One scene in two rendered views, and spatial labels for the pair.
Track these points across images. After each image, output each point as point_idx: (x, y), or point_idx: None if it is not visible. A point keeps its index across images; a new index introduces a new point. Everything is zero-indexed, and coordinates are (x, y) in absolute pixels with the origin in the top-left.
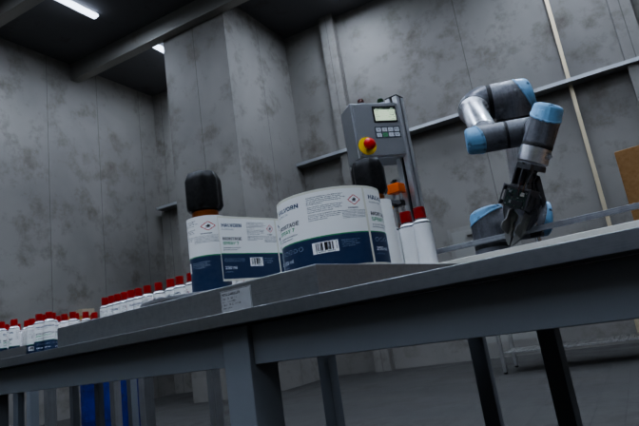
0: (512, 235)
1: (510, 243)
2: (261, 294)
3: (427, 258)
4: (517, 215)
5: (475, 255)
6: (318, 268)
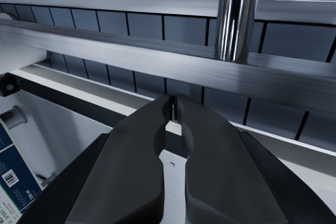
0: (165, 115)
1: (172, 104)
2: None
3: (4, 73)
4: (160, 208)
5: (109, 109)
6: None
